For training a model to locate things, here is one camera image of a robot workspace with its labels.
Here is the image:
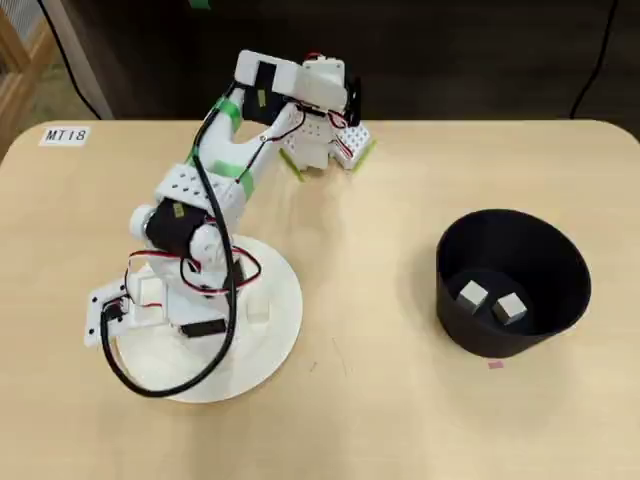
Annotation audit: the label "thin black background cable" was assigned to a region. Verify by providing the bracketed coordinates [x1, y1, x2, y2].
[568, 0, 619, 120]
[39, 0, 104, 120]

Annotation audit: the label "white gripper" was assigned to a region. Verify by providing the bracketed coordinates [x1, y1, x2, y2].
[130, 248, 237, 341]

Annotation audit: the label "white MT18 label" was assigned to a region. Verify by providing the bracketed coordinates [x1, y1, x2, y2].
[38, 125, 92, 148]

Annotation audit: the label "thick black camera cable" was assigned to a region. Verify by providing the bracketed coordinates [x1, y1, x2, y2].
[99, 82, 241, 399]

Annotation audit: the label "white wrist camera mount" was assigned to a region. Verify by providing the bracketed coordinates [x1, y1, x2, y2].
[82, 279, 139, 350]

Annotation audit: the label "black round pot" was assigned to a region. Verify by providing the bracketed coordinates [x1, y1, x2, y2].
[435, 209, 592, 359]

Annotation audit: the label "wooden furniture frame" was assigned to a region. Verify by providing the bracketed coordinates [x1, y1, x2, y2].
[0, 9, 57, 151]

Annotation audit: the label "red gripper servo wires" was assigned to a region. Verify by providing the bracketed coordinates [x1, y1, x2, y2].
[127, 249, 264, 301]

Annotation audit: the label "grey metal post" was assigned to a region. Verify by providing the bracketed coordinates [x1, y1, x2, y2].
[43, 0, 115, 121]

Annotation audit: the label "white round plate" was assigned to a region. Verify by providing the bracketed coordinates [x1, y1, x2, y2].
[102, 235, 305, 404]

